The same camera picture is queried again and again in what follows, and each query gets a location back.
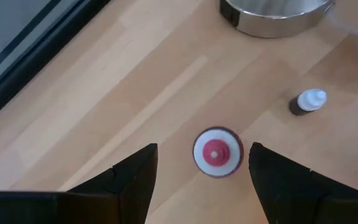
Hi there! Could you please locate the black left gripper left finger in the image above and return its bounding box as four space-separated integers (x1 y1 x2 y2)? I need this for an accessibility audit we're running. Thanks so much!
57 143 158 224

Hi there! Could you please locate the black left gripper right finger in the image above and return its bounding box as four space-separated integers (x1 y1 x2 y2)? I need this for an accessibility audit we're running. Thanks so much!
249 142 358 224

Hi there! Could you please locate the pink-tipped tall dye bottle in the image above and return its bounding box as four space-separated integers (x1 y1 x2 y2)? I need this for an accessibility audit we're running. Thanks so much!
192 126 245 179

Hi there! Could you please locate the small dark white-capped dye bottle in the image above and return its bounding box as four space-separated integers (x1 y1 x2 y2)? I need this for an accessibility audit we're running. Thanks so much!
288 88 328 116

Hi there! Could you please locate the white shade silver table lamp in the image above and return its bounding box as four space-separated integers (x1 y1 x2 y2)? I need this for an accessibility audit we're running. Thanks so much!
219 0 336 39

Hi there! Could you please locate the black aluminium table frame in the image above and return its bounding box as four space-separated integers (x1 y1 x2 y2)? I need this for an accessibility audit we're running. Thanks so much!
0 0 113 129

